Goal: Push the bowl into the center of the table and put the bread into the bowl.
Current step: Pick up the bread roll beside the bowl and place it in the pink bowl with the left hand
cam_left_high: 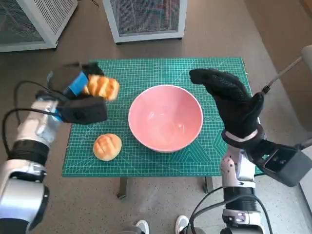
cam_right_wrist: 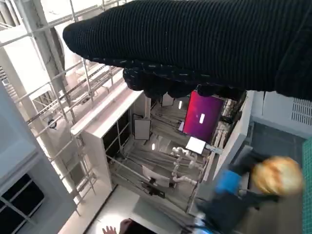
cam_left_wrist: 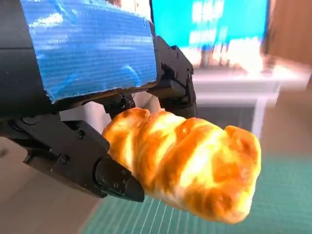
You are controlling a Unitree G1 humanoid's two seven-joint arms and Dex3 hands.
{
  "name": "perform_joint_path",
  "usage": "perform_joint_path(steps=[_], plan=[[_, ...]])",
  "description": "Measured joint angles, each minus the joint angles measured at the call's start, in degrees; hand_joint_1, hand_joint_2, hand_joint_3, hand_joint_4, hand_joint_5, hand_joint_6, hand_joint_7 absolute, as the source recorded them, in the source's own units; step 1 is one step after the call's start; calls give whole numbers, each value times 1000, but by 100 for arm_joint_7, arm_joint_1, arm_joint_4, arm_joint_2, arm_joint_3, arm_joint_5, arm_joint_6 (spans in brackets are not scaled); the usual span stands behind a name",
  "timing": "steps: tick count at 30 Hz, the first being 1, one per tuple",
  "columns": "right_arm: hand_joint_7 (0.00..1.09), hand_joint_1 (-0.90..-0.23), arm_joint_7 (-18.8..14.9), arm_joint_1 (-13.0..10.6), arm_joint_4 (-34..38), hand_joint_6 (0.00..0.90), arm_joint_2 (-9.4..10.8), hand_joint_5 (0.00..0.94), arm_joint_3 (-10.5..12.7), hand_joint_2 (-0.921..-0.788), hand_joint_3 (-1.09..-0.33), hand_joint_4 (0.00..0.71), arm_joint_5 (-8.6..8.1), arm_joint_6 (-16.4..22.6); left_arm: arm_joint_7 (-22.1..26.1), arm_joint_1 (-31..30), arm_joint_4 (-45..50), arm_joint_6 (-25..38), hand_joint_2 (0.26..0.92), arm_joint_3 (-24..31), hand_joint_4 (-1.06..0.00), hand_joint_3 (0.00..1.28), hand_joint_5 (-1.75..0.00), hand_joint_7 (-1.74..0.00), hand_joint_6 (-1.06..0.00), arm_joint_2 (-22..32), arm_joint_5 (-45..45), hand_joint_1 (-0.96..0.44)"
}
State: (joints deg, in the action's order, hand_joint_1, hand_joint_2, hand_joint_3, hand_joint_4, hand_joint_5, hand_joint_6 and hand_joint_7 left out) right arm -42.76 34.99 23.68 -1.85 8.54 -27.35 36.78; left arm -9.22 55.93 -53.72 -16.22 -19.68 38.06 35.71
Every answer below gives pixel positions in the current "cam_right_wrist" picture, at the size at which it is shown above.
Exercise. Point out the white mesh cabinet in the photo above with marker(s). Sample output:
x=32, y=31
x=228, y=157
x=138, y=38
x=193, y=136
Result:
x=273, y=109

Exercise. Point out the white robot figure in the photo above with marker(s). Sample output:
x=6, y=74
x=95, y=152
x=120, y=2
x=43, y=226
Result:
x=180, y=158

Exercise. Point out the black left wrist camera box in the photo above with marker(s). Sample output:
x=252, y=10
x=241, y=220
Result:
x=224, y=214

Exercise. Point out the white lit screen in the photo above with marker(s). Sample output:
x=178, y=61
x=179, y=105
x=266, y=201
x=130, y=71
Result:
x=195, y=145

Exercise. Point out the black knitted gloved right hand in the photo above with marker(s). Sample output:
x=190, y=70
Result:
x=195, y=44

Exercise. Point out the green cutting mat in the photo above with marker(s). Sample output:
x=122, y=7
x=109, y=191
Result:
x=307, y=185

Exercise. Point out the white metal pipe scaffold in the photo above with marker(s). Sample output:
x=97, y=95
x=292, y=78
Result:
x=87, y=80

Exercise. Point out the person's hand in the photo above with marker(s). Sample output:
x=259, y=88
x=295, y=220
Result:
x=109, y=230

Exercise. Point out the monitor with red screen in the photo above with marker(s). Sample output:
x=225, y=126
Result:
x=203, y=117

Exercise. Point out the white panel on stand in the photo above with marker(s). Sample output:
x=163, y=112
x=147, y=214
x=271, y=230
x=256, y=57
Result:
x=142, y=129

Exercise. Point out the small laptop screen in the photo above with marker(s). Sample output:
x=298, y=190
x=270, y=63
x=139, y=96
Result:
x=182, y=127

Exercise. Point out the long lobed toy bread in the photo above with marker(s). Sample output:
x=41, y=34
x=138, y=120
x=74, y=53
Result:
x=278, y=175

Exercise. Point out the person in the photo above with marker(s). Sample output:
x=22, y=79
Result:
x=131, y=228

